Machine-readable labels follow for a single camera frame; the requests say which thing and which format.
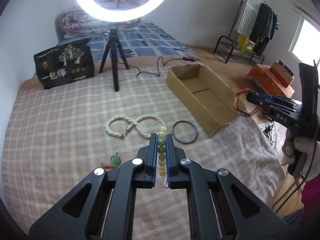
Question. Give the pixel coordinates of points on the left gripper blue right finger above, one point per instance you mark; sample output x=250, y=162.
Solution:
x=219, y=205

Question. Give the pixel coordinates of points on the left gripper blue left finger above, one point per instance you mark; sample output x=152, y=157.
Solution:
x=102, y=205

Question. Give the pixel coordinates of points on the red leather strap watch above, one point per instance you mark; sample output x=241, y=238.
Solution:
x=238, y=106

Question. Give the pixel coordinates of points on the pink sleeved right forearm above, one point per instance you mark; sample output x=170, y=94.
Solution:
x=310, y=193

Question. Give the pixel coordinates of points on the red brown gift box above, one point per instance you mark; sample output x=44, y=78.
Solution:
x=283, y=73

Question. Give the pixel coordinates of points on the orange cloth covered table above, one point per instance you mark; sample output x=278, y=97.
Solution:
x=268, y=82

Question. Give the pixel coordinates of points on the window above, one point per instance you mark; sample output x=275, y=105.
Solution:
x=305, y=44

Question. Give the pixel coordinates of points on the open cardboard box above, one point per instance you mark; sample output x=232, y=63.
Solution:
x=205, y=95

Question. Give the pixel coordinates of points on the yellow crate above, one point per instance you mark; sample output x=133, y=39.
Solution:
x=245, y=45

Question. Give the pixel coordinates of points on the black clothes rack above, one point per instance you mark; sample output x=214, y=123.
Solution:
x=227, y=45

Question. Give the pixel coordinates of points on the dark hanging clothes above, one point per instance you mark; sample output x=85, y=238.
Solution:
x=263, y=29

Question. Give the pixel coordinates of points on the pink plaid blanket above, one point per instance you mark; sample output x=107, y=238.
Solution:
x=57, y=136

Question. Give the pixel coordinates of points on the striped hanging towel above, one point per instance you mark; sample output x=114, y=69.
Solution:
x=248, y=14

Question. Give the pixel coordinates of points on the black printed gift bag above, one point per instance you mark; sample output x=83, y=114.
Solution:
x=64, y=64

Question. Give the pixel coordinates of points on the blue patterned bed sheet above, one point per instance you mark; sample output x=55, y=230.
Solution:
x=145, y=39

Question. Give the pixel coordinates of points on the black tripod stand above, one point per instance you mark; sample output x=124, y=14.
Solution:
x=114, y=47

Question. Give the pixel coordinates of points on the folded floral quilt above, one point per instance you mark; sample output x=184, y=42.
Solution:
x=78, y=21

